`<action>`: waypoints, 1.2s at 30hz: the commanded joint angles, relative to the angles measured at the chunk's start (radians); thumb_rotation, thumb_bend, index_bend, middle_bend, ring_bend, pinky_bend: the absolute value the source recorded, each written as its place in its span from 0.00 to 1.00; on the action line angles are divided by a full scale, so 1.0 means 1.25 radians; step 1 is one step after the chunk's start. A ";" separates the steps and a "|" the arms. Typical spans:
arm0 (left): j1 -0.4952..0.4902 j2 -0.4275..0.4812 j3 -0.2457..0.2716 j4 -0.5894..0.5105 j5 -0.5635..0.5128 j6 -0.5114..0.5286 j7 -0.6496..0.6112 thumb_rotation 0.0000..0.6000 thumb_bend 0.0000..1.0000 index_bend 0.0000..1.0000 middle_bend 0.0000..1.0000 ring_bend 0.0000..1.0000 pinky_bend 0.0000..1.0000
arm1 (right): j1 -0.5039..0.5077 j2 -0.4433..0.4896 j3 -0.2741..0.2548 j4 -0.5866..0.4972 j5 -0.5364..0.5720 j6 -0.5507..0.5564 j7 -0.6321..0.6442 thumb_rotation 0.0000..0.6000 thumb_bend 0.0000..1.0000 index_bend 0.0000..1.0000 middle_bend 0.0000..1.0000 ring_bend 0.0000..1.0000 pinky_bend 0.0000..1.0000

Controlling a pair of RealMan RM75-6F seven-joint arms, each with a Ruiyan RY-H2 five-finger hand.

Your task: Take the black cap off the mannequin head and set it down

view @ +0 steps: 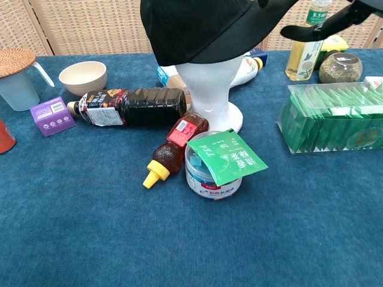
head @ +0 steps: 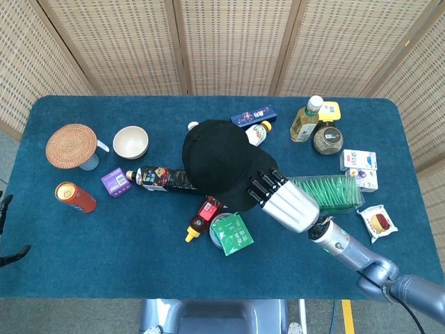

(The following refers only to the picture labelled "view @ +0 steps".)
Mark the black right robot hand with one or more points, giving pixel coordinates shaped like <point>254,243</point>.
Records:
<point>344,16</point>

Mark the black baseball cap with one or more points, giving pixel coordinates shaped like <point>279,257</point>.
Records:
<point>194,30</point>

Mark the white foam mannequin head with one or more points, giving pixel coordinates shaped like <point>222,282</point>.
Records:
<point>209,98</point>

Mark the blue white packet behind head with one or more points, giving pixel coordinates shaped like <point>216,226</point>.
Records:
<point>166,76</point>

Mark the yellow and green package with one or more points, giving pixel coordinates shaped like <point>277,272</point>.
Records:
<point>338,43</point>

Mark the round glass jar dried herbs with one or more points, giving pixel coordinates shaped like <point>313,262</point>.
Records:
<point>339,70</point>

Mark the yellow tea drink bottle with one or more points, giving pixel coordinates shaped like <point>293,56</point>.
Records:
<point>300,59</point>

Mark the white and red box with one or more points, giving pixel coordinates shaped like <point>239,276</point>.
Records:
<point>374,81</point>

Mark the dark blue box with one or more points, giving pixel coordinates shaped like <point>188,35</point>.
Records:
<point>259,53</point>

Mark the clear box green tea bags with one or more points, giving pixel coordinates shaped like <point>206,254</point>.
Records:
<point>329,119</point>

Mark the white bottle orange-yellow cap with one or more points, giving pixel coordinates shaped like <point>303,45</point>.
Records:
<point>246,71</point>

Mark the green tea sachet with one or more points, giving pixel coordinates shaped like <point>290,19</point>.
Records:
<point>230,158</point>

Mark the dark tea plastic bottle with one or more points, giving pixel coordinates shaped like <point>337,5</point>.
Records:
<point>149,106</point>

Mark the clear round plastic tub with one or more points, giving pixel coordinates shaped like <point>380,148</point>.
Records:
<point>209,189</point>

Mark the honey bottle yellow cap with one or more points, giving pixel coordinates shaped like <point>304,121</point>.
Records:
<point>167,154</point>

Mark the woven wicker folding screen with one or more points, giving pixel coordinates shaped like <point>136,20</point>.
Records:
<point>89,27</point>

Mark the beige bowl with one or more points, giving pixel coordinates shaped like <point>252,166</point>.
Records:
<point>83,79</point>

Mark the small purple carton box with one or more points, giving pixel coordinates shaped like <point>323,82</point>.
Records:
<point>52,118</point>

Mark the blue tablecloth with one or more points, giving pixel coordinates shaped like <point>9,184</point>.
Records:
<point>119,233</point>

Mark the round woven rattan coaster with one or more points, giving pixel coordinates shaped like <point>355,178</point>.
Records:
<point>15,61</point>

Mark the red can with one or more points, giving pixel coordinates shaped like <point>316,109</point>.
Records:
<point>6,139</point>

